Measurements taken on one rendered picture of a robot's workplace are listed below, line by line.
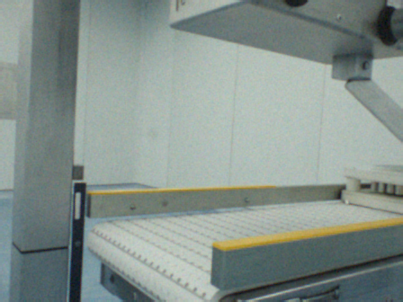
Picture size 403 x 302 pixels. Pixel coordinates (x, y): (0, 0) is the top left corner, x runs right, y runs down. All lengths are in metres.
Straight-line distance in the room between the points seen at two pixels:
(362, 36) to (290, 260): 0.20
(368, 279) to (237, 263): 0.19
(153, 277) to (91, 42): 5.78
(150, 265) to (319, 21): 0.27
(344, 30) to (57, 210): 0.39
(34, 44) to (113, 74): 5.72
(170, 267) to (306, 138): 4.05
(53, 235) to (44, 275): 0.05
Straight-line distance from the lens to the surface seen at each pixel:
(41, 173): 0.55
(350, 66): 0.44
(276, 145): 4.62
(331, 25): 0.35
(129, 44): 6.47
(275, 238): 0.36
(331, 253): 0.42
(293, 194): 0.78
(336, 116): 4.26
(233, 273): 0.33
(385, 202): 0.84
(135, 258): 0.45
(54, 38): 0.56
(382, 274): 0.51
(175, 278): 0.39
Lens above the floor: 0.94
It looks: 3 degrees down
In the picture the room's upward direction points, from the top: 3 degrees clockwise
